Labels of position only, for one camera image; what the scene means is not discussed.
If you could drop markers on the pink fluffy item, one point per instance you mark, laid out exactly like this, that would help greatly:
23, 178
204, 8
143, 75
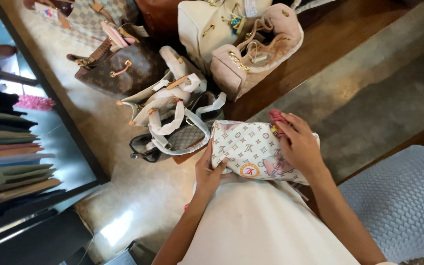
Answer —
34, 102

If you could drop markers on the person's white garment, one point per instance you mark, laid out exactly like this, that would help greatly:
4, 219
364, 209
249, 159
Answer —
263, 224

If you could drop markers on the grey quilted cushion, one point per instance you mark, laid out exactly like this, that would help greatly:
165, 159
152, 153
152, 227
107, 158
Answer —
399, 202

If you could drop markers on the brown leather bag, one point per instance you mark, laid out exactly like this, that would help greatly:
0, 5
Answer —
156, 14

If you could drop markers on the checked cream handbag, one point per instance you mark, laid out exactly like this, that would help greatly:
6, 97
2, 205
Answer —
87, 16

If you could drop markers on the brown patterned tote bag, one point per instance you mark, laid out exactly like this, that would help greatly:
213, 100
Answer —
123, 70

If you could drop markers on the person's right fingers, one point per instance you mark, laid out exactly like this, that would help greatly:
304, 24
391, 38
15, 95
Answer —
283, 127

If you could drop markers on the white patterned handbag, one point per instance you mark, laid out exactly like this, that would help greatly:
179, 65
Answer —
248, 149

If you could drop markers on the person's right hand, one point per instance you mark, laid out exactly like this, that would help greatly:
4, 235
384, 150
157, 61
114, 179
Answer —
299, 144

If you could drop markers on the red cleaning cloth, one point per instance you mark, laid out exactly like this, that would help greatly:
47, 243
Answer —
276, 117

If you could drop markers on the person's left hand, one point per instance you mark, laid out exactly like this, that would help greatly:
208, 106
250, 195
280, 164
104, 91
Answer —
206, 176

